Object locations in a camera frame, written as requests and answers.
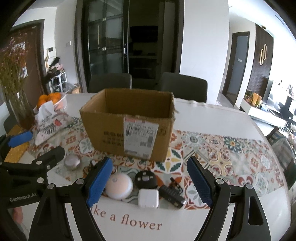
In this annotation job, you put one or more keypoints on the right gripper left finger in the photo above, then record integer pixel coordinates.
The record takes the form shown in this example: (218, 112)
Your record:
(50, 221)

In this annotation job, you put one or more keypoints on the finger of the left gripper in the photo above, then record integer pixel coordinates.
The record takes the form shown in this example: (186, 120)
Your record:
(8, 142)
(30, 173)

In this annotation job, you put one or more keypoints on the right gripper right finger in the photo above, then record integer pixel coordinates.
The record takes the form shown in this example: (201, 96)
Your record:
(248, 222)

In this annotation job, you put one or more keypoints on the silver oval metal case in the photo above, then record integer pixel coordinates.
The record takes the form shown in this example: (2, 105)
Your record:
(72, 162)

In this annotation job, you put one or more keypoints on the black power adapter with cable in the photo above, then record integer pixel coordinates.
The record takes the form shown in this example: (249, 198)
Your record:
(92, 163)

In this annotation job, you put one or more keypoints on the peach round night light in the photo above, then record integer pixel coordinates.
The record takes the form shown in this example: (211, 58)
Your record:
(119, 186)

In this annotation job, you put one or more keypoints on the white square power adapter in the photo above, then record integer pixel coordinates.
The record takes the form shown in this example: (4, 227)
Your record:
(148, 198)

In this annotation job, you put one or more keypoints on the woven yellow placemat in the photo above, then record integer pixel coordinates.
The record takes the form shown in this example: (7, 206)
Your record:
(16, 153)

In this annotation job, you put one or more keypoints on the glass vase dried flowers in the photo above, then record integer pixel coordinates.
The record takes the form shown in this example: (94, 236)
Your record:
(13, 76)

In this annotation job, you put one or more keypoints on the floral fabric tissue cover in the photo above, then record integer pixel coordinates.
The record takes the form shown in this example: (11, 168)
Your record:
(49, 122)

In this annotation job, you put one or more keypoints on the white basket of oranges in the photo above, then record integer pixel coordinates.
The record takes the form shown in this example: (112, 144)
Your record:
(58, 100)

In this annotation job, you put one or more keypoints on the patterned table runner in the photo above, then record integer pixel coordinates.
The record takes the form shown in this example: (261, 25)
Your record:
(238, 161)

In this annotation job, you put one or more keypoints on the black rectangular clip device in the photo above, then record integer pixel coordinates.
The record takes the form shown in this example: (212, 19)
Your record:
(172, 193)

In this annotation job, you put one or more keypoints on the white shoe rack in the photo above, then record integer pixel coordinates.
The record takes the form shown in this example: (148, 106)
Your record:
(55, 78)

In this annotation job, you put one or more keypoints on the dark dining chair left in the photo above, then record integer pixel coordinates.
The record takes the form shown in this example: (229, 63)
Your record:
(109, 80)

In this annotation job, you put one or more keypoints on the dark dining chair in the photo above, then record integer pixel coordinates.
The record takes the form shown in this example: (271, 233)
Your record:
(184, 86)
(109, 80)

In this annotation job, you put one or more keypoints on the brown cardboard box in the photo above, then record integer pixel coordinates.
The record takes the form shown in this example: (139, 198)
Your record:
(130, 122)

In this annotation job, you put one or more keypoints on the dark dining chair right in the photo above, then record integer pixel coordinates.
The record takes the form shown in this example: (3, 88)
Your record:
(184, 86)

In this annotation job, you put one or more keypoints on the black glass cabinet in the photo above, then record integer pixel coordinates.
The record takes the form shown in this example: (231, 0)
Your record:
(140, 38)

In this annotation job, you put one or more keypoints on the black round cable reel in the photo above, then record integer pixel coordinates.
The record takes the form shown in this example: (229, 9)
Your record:
(145, 180)

